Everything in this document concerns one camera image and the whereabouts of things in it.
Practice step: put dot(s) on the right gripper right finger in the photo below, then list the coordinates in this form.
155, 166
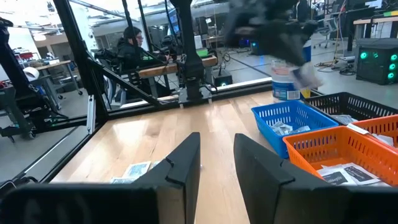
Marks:
258, 177

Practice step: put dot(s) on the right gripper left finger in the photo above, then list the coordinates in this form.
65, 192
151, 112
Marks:
180, 180

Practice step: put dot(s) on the white text packet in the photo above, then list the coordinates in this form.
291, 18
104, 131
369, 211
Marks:
121, 180

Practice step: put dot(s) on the white packet with black square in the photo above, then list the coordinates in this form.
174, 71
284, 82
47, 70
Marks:
357, 174
334, 178

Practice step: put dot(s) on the black background robot arm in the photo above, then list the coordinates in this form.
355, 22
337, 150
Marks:
105, 54

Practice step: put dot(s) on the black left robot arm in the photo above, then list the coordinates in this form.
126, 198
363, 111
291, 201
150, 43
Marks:
189, 46

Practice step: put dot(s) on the blue lit box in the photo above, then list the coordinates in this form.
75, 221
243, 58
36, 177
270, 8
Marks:
255, 47

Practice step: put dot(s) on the blue plastic basket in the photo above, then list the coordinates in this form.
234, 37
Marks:
273, 146

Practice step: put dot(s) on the grey office chair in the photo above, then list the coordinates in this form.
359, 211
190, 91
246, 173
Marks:
326, 28

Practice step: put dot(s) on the white wipes canister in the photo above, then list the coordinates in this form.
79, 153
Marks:
281, 90

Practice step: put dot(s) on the black box coloured light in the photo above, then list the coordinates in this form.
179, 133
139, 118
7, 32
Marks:
222, 79

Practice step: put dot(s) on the orange plastic basket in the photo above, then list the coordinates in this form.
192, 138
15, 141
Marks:
377, 126
326, 146

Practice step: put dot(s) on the green box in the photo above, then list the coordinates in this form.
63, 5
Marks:
202, 53

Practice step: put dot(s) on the black plastic basket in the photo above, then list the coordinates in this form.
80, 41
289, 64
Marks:
351, 105

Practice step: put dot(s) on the black computer green lights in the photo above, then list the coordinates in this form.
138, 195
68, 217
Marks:
377, 62

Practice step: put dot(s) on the person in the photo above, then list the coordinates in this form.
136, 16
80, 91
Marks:
130, 53

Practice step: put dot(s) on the wooden grey-legged table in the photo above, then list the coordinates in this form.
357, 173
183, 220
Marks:
53, 65

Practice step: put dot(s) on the white paper roll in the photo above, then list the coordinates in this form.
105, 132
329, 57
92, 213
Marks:
31, 73

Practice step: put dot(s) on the black covered stand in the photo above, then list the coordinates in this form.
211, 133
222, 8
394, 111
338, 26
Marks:
7, 56

